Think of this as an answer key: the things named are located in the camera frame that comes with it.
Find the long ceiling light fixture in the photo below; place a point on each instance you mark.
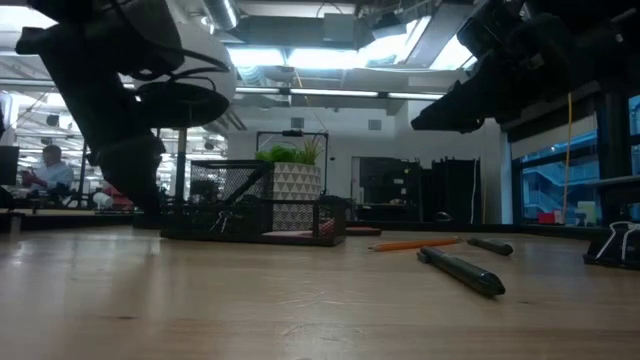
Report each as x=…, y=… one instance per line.
x=350, y=93

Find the red box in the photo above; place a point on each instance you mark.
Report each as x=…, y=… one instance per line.
x=546, y=218

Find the black dome knob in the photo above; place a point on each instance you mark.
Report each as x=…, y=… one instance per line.
x=443, y=217

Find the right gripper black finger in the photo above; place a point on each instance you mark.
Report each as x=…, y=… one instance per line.
x=445, y=120
x=467, y=95

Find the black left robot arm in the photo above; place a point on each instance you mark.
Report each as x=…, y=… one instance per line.
x=100, y=25

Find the white roll object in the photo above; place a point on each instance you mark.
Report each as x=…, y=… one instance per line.
x=102, y=200

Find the orange pencil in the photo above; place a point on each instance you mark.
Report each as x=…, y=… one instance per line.
x=415, y=244

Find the white globe table lamp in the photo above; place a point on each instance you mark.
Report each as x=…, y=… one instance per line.
x=210, y=55

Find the black mesh desk organizer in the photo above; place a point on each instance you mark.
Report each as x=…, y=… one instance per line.
x=210, y=180

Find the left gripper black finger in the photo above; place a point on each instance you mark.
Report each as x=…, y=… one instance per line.
x=127, y=190
x=152, y=190

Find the thick black marker pen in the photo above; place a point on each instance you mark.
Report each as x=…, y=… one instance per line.
x=460, y=272

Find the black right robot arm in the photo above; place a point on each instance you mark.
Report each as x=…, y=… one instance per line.
x=600, y=40

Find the black storage cabinets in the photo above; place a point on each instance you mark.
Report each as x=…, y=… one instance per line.
x=450, y=190

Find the dark computer monitor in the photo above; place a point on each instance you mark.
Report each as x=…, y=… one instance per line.
x=7, y=165

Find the black binder clip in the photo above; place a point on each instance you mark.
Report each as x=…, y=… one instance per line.
x=610, y=257
x=225, y=220

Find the black aluminium table frame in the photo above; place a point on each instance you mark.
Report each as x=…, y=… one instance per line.
x=50, y=220

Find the person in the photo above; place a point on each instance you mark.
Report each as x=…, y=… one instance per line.
x=52, y=172

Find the succulent in triangle-pattern pot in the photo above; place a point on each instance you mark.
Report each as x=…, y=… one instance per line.
x=292, y=180

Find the slim black pen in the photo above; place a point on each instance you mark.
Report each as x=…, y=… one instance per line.
x=492, y=246

